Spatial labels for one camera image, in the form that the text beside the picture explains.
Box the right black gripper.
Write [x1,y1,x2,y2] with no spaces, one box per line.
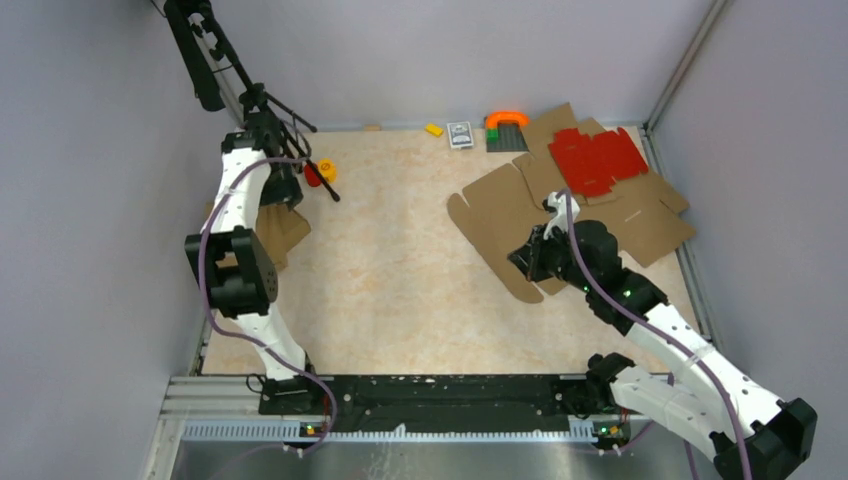
[508,222,594,292]

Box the brown cardboard box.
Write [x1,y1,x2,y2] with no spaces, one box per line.
[201,201,313,273]

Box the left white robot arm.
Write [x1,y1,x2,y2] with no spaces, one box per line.
[185,112,321,414]

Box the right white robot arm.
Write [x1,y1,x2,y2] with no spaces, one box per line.
[507,220,818,479]

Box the playing card deck box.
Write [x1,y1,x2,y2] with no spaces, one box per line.
[446,121,474,150]

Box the yellow round toy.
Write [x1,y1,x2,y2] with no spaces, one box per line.
[317,158,338,184]

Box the small brown cardboard blank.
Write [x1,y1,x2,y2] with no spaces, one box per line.
[511,153,614,212]

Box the red flat cardboard blank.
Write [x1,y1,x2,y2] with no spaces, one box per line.
[548,128,649,198]

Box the large brown cardboard sheet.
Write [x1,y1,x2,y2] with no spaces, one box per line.
[447,103,696,304]

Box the orange horseshoe toy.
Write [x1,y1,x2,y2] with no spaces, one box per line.
[484,111,530,130]

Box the yellow small block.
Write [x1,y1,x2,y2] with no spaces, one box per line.
[425,123,444,137]

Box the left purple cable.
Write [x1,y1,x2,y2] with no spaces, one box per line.
[198,156,339,455]

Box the purple cable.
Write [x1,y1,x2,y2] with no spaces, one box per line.
[555,187,755,480]
[198,156,339,455]

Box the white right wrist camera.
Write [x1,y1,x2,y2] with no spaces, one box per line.
[542,189,580,240]

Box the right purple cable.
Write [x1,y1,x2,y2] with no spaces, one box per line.
[555,187,755,480]

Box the black camera tripod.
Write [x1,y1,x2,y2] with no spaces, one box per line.
[153,0,318,173]

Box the grey lego base plate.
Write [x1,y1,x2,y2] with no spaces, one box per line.
[486,124,528,153]

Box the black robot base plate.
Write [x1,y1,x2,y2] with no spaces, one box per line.
[246,374,637,450]

